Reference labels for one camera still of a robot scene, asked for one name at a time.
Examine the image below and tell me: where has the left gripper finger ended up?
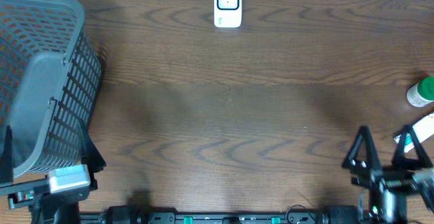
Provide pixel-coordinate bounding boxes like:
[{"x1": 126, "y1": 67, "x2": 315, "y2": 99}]
[
  {"x1": 1, "y1": 126, "x2": 14, "y2": 185},
  {"x1": 78, "y1": 120, "x2": 106, "y2": 180}
]

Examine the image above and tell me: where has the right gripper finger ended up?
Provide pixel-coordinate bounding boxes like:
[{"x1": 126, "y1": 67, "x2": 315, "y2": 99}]
[
  {"x1": 341, "y1": 126, "x2": 383, "y2": 176},
  {"x1": 391, "y1": 124, "x2": 434, "y2": 170}
]

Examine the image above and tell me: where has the white green box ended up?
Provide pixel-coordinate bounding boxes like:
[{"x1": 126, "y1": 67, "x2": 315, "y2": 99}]
[{"x1": 404, "y1": 112, "x2": 433, "y2": 153}]

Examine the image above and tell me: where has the green lidded jar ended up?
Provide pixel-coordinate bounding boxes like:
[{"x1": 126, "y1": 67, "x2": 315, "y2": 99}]
[{"x1": 406, "y1": 77, "x2": 434, "y2": 107}]

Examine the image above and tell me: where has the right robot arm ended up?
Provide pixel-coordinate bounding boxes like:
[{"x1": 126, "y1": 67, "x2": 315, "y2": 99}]
[{"x1": 317, "y1": 125, "x2": 433, "y2": 224}]

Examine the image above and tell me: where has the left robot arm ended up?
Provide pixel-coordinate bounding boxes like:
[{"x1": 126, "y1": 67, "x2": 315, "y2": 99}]
[{"x1": 1, "y1": 122, "x2": 106, "y2": 223}]

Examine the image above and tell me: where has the white barcode scanner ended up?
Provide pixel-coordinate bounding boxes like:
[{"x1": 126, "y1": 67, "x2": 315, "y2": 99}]
[{"x1": 214, "y1": 0, "x2": 243, "y2": 28}]

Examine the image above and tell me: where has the grey plastic basket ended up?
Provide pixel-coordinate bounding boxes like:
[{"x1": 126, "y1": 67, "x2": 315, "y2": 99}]
[{"x1": 1, "y1": 0, "x2": 103, "y2": 178}]

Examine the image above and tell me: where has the black mounting rail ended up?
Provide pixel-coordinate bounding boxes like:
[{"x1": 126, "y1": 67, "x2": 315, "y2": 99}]
[{"x1": 79, "y1": 212, "x2": 359, "y2": 224}]

